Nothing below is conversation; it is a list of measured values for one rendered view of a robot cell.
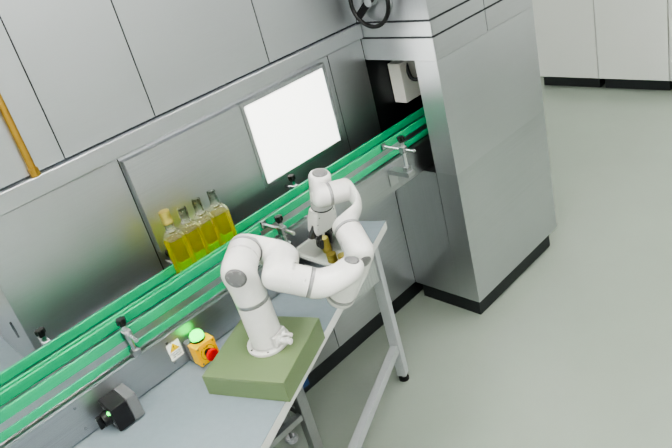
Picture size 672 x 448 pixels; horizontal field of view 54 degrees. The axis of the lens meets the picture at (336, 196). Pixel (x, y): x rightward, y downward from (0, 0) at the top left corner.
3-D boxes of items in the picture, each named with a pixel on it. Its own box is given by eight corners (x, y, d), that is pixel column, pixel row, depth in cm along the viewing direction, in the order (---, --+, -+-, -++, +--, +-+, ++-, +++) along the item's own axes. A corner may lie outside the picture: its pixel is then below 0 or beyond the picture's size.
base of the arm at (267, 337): (306, 330, 190) (290, 287, 183) (285, 361, 180) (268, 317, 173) (261, 325, 197) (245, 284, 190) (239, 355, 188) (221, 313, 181)
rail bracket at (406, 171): (394, 181, 272) (383, 131, 263) (426, 187, 260) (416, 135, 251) (387, 186, 270) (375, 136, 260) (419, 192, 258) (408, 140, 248)
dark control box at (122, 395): (133, 403, 191) (122, 381, 187) (146, 414, 185) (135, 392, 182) (108, 422, 186) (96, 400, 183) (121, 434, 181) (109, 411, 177)
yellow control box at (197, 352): (208, 347, 206) (201, 329, 203) (222, 355, 201) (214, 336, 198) (190, 361, 202) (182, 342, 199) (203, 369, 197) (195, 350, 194)
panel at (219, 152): (339, 140, 273) (318, 62, 259) (344, 141, 271) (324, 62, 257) (157, 251, 223) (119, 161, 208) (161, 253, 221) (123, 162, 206)
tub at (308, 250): (330, 247, 243) (325, 227, 239) (375, 261, 227) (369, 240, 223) (296, 272, 233) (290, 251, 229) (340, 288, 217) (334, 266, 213)
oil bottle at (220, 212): (236, 251, 230) (217, 198, 221) (245, 255, 226) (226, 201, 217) (223, 260, 227) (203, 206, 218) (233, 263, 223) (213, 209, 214)
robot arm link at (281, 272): (311, 277, 172) (315, 244, 187) (221, 258, 171) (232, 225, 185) (304, 305, 177) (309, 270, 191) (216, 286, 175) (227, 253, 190)
